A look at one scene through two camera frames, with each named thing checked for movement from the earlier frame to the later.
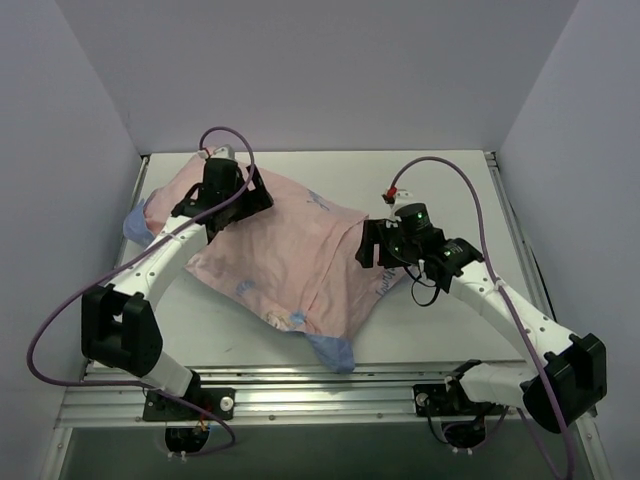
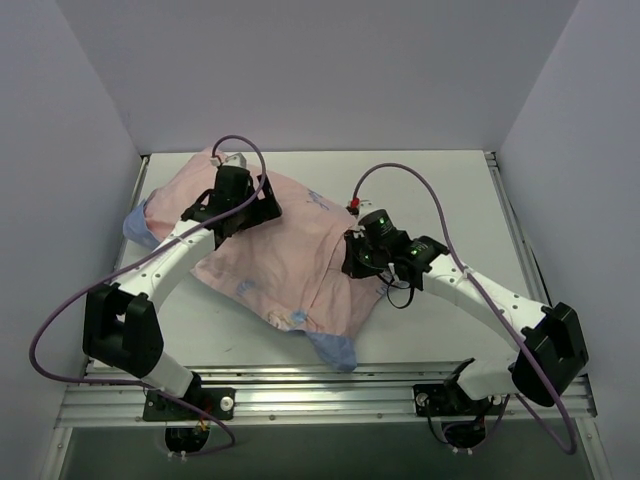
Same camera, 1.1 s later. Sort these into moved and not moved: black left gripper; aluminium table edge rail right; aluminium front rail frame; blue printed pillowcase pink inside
Moved: black left gripper
Not moved: aluminium table edge rail right; aluminium front rail frame; blue printed pillowcase pink inside
